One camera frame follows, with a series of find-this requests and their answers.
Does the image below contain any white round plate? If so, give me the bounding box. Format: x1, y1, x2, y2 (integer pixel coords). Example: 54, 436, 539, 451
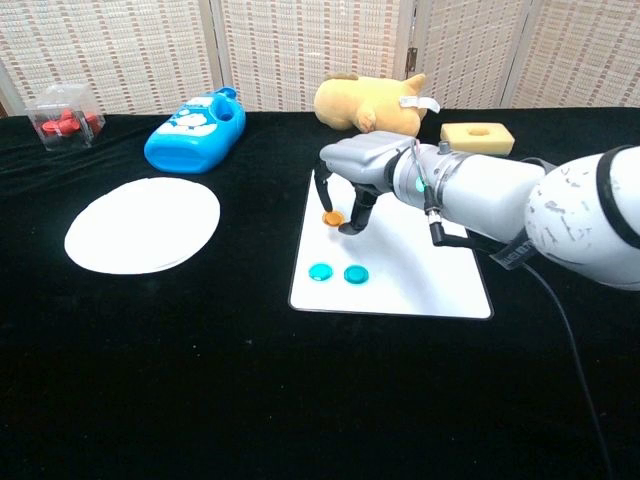
63, 176, 222, 276

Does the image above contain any yellow sponge with hole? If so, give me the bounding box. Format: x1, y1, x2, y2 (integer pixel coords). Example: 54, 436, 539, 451
439, 122, 516, 157

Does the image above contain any bamboo folding screen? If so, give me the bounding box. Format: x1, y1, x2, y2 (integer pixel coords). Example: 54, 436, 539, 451
0, 0, 640, 119

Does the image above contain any black velvet tablecloth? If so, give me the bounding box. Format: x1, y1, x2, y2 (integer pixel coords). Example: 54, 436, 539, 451
0, 107, 640, 480

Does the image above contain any white rectangular board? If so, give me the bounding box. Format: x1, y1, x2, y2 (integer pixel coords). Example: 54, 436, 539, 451
288, 168, 495, 321

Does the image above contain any clear box of red clips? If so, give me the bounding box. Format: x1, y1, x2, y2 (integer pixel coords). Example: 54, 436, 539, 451
25, 82, 107, 153

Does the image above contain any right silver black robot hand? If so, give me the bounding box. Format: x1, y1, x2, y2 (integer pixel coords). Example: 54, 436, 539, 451
313, 130, 419, 235

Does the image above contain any blue pump soap bottle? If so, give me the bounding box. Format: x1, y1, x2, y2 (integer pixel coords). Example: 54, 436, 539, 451
143, 86, 247, 175

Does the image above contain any yellow plush toy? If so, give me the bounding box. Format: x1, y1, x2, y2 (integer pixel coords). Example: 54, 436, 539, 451
313, 71, 442, 140

